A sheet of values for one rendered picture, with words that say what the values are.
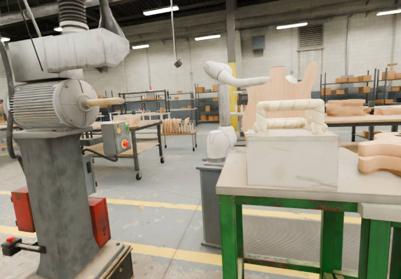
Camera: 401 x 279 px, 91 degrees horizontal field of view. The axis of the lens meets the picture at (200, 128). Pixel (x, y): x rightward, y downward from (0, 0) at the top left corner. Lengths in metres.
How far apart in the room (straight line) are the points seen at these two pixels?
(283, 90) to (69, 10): 1.00
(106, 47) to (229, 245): 0.89
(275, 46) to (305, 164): 11.64
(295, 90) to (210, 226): 1.28
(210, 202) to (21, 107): 1.36
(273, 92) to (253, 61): 11.02
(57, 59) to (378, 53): 13.23
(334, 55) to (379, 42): 1.97
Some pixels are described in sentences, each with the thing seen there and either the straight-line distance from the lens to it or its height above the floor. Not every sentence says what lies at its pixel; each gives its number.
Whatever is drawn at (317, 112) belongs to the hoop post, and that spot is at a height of 1.17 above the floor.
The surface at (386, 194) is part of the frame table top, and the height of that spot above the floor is 0.93.
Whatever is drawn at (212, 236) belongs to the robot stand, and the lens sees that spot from 1.89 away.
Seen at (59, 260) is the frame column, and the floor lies 0.40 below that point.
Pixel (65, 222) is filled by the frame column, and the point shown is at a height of 0.62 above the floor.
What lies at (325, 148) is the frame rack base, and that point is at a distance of 0.71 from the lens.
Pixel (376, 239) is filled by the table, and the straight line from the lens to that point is 0.88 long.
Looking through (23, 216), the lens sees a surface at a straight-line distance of 1.55.
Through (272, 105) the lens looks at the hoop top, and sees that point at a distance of 0.67.
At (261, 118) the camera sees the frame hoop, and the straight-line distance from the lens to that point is 0.67.
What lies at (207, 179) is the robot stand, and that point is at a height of 0.59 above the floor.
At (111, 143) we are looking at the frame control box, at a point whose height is 0.99.
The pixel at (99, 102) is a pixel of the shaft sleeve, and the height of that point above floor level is 1.25.
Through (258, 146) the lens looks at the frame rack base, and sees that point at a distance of 0.68.
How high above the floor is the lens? 1.23
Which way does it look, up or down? 8 degrees down
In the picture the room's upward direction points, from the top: 3 degrees counter-clockwise
